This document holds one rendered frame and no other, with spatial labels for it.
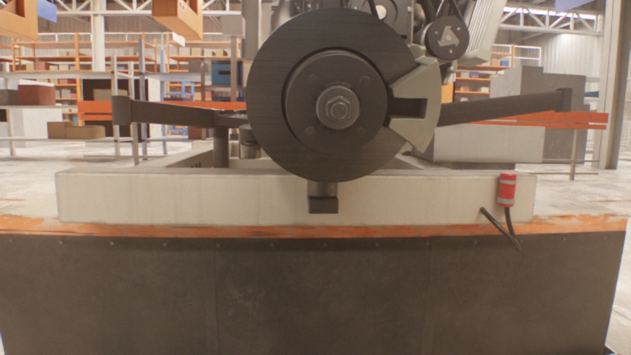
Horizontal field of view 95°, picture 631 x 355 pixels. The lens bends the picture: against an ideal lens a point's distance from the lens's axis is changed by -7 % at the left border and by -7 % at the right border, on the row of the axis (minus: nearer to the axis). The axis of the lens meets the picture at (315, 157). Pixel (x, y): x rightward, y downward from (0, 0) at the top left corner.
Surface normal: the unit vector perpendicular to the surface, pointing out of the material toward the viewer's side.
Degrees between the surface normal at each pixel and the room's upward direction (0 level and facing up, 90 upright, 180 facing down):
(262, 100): 104
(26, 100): 90
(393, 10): 90
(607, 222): 90
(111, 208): 90
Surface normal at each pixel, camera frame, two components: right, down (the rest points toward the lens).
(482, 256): 0.06, 0.12
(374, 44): 0.05, 0.36
